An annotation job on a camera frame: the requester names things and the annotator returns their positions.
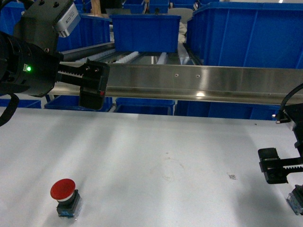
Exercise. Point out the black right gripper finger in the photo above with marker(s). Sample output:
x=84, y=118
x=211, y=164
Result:
x=275, y=169

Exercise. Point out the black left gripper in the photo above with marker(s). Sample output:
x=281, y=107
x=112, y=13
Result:
x=33, y=72

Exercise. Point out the red mushroom push button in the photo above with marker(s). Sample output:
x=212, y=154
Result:
x=68, y=198

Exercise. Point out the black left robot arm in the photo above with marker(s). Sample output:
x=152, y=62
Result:
x=6, y=42

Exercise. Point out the blue bin under shelf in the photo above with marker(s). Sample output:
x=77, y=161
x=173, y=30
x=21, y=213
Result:
x=144, y=106

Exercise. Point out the white roller track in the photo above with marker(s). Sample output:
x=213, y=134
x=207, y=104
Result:
x=137, y=58

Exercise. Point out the large blue bin left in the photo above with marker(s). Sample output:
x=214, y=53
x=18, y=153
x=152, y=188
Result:
x=89, y=31

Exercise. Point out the large blue bin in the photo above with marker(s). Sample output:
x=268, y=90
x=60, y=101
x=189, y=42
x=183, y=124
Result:
x=246, y=34
x=89, y=31

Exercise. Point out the small blue bin centre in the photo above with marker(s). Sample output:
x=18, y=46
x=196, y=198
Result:
x=146, y=32

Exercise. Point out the large blue bin right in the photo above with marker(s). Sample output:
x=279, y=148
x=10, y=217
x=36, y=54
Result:
x=246, y=34

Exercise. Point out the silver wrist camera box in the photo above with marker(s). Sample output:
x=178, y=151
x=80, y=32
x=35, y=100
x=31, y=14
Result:
x=67, y=22

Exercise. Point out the stainless steel shelf rail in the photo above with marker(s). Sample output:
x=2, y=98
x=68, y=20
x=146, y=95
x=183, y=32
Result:
x=202, y=83

